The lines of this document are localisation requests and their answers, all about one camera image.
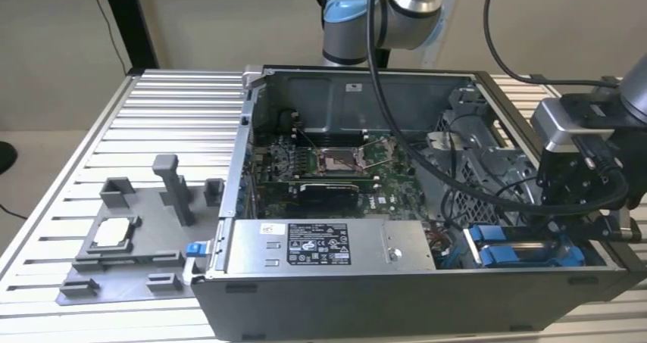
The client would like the thin metal locking lever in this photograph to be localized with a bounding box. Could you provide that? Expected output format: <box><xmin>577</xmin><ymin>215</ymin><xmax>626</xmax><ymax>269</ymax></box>
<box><xmin>294</xmin><ymin>125</ymin><xmax>322</xmax><ymax>151</ymax></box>

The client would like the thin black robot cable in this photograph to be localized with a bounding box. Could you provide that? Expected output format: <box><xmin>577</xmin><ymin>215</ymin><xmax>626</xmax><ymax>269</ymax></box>
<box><xmin>481</xmin><ymin>0</ymin><xmax>625</xmax><ymax>90</ymax></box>

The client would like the blue case side latch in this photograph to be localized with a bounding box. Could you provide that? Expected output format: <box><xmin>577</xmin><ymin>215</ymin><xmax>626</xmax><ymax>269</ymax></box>
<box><xmin>183</xmin><ymin>242</ymin><xmax>209</xmax><ymax>260</ymax></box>

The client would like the silver case hinge bracket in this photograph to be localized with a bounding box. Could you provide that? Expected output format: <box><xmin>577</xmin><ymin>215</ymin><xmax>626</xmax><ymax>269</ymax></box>
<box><xmin>240</xmin><ymin>65</ymin><xmax>269</xmax><ymax>91</ymax></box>

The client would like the CPU socket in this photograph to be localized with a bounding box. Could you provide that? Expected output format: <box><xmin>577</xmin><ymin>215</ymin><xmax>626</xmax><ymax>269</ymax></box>
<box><xmin>312</xmin><ymin>145</ymin><xmax>368</xmax><ymax>176</ymax></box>

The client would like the silver CPU chip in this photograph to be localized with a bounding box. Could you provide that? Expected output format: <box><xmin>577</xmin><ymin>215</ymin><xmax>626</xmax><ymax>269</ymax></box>
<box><xmin>93</xmin><ymin>217</ymin><xmax>135</xmax><ymax>249</ymax></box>

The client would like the grey parts rack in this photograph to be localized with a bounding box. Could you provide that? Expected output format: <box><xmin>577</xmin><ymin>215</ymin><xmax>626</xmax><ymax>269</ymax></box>
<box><xmin>53</xmin><ymin>154</ymin><xmax>226</xmax><ymax>306</ymax></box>

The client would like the black round floor base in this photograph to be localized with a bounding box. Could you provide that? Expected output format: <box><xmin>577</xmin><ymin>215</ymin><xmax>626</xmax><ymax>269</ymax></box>
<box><xmin>0</xmin><ymin>140</ymin><xmax>18</xmax><ymax>174</ymax></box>

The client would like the installed disk blue carrier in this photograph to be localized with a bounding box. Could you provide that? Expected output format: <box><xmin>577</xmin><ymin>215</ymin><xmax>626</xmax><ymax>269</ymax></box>
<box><xmin>477</xmin><ymin>244</ymin><xmax>586</xmax><ymax>269</ymax></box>

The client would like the silver power supply unit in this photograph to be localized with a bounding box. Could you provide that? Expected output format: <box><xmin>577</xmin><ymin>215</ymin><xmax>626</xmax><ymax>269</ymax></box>
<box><xmin>224</xmin><ymin>218</ymin><xmax>436</xmax><ymax>274</ymax></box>

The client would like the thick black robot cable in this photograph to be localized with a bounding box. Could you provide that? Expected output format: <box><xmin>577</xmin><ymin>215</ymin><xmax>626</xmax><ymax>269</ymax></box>
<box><xmin>365</xmin><ymin>0</ymin><xmax>632</xmax><ymax>217</ymax></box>

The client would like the open dark PC case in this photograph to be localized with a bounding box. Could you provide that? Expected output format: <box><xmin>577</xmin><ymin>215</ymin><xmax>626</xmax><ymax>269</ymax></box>
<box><xmin>189</xmin><ymin>64</ymin><xmax>638</xmax><ymax>342</ymax></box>

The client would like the green computer motherboard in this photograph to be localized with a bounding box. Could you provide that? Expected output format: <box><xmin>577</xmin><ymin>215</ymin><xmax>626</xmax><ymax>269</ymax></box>
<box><xmin>249</xmin><ymin>126</ymin><xmax>430</xmax><ymax>221</ymax></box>

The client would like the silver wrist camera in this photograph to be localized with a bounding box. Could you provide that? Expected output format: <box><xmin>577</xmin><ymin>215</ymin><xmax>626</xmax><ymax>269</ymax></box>
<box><xmin>529</xmin><ymin>98</ymin><xmax>616</xmax><ymax>153</ymax></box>

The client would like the long black data wire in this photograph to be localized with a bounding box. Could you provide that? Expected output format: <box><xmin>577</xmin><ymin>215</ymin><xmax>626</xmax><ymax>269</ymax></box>
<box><xmin>437</xmin><ymin>115</ymin><xmax>486</xmax><ymax>223</ymax></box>

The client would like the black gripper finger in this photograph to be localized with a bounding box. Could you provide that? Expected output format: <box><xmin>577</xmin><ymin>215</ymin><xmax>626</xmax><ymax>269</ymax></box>
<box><xmin>584</xmin><ymin>209</ymin><xmax>647</xmax><ymax>242</ymax></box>

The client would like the red black wire bundle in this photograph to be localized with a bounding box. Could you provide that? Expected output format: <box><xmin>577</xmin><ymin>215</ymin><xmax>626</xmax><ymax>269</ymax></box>
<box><xmin>424</xmin><ymin>225</ymin><xmax>453</xmax><ymax>257</ymax></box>

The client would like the silver socket cover frame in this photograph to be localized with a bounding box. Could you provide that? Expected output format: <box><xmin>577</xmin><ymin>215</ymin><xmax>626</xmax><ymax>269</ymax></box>
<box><xmin>358</xmin><ymin>133</ymin><xmax>401</xmax><ymax>167</ymax></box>

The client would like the black metal frame post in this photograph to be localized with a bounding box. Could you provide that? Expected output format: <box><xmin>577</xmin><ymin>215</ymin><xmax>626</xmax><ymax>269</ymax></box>
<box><xmin>98</xmin><ymin>0</ymin><xmax>159</xmax><ymax>76</ymax></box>

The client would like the black graphics card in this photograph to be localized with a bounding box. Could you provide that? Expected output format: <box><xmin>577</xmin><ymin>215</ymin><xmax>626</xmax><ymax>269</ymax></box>
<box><xmin>256</xmin><ymin>182</ymin><xmax>362</xmax><ymax>212</ymax></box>

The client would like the grey metal drive cage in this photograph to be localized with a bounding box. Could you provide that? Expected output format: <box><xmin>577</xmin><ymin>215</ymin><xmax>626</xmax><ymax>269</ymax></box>
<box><xmin>409</xmin><ymin>108</ymin><xmax>544</xmax><ymax>232</ymax></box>

